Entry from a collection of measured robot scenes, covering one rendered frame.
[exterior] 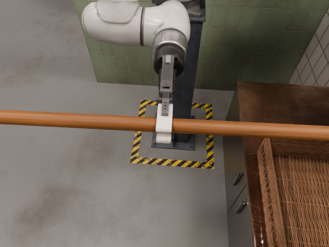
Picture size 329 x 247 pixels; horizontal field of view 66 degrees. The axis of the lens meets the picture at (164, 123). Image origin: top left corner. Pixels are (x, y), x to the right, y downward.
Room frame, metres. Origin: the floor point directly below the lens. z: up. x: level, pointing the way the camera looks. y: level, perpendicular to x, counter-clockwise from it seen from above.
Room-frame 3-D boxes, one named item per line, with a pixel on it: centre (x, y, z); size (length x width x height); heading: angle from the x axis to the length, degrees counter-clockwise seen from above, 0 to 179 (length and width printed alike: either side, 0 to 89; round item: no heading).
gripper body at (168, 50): (0.46, -0.01, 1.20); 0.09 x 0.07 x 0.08; 177
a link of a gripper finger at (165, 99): (0.33, 0.00, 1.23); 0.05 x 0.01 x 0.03; 177
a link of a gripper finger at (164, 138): (0.31, 0.00, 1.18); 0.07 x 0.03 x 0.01; 177
